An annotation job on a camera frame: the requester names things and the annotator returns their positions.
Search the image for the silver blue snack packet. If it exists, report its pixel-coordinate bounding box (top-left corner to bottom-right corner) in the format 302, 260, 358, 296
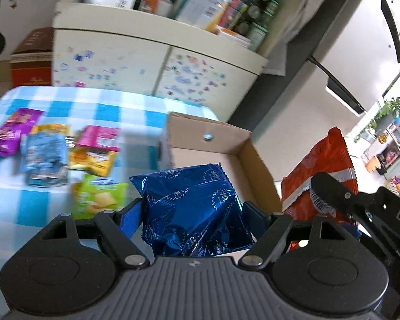
20, 131, 70, 187

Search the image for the green chips packet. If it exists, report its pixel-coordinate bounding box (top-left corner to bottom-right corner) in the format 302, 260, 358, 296
73, 174, 129, 220

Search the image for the purple snack packet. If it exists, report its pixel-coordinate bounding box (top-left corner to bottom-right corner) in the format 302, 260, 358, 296
0, 108, 45, 158

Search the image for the small orange yellow snack packet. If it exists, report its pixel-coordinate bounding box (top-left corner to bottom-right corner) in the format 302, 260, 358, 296
31, 123, 70, 138

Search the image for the dark blue foil snack bag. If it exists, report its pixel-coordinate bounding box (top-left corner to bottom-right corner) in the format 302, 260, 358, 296
129, 163, 255, 257

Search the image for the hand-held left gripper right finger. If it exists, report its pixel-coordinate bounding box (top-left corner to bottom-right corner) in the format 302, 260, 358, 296
241, 201, 357, 270

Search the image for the orange red snack bag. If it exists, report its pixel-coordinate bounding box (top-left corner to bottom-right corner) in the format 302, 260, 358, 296
280, 127, 359, 250

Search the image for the orange box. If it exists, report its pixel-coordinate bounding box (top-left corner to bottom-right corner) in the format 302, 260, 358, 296
138, 0, 174, 15

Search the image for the green tin can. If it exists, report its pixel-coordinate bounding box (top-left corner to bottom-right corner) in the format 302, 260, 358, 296
247, 20, 270, 51
262, 0, 282, 27

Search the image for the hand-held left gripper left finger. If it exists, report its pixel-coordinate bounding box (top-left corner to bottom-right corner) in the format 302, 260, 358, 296
37, 198, 150, 270

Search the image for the grey refrigerator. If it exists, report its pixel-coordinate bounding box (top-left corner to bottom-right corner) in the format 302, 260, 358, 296
263, 0, 400, 115

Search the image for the potted green plant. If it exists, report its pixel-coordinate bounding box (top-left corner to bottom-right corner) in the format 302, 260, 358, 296
368, 97, 400, 137

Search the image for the stack of colourful boxes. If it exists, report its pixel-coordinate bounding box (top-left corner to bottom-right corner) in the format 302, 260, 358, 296
217, 0, 250, 29

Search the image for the blue white checkered tablecloth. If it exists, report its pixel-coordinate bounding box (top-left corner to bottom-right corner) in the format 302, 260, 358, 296
0, 86, 221, 320

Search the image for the pink snack packet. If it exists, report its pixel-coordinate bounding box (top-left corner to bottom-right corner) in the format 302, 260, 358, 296
76, 126, 121, 152

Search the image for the cream cabinet with stickers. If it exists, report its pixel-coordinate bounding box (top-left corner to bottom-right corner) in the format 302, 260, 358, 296
51, 2, 270, 105

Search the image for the white carton box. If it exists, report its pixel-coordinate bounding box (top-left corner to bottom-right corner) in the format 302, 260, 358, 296
175, 0, 232, 30

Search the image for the red brown cardboard box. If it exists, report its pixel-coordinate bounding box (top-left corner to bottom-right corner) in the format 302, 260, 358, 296
10, 27, 55, 89

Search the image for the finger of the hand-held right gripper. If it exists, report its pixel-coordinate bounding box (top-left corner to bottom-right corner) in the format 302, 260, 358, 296
311, 173, 365, 237

